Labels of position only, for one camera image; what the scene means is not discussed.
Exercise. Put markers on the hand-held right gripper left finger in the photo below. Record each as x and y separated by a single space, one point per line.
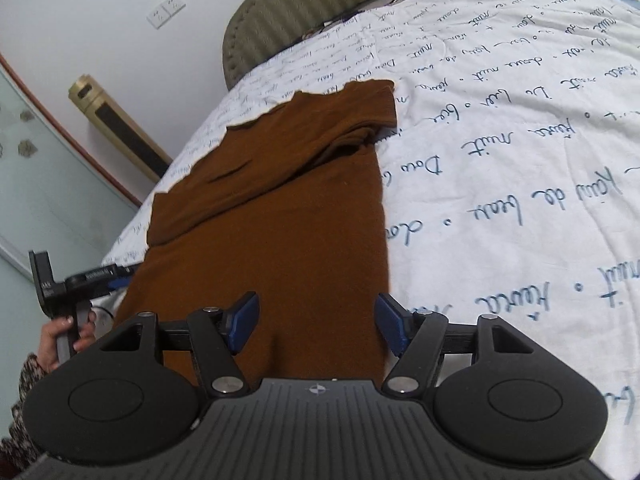
245 327

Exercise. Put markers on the wooden door frame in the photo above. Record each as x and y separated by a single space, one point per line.
75 135

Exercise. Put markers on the gold tower air conditioner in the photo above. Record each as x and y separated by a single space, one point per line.
120 125

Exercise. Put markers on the white script-printed blanket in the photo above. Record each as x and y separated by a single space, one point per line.
500 160

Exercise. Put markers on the person's left hand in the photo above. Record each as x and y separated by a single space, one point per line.
47 347

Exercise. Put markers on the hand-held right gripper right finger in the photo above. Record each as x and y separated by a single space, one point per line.
392 330

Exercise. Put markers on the brown knit sweater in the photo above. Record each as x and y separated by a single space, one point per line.
280 240

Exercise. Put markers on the white wall socket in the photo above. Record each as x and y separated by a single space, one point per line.
157 15
175 5

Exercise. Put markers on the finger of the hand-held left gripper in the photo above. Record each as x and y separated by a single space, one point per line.
100 277

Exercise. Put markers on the olive padded headboard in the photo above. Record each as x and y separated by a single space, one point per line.
300 15

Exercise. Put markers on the frosted glass door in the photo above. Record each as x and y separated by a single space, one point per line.
45 170

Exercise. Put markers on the person's left forearm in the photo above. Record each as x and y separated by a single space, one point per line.
27 385

